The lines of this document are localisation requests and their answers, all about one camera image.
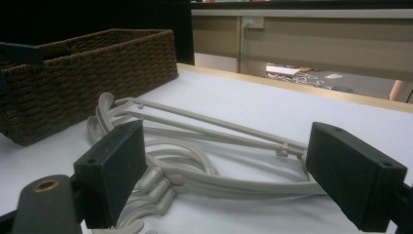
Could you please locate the grey plastic clothes hanger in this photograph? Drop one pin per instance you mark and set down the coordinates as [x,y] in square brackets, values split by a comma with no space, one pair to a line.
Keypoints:
[207,119]
[201,135]
[246,188]

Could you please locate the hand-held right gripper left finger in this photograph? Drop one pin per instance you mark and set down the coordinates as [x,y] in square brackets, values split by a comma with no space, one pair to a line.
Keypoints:
[110,175]

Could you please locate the brown woven basket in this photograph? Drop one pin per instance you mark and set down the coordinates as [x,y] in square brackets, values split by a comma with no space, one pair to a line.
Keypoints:
[97,81]

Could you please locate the dark curtain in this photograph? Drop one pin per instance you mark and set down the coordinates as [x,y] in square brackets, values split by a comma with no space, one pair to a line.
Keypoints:
[97,16]

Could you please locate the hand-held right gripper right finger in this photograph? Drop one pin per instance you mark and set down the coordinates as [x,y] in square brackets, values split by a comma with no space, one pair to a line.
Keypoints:
[354,175]

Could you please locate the white wall socket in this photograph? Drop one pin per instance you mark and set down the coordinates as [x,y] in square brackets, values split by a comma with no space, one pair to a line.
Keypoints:
[252,22]

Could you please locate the white paper sheet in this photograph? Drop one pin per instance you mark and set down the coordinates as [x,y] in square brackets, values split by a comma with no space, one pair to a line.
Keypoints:
[281,70]

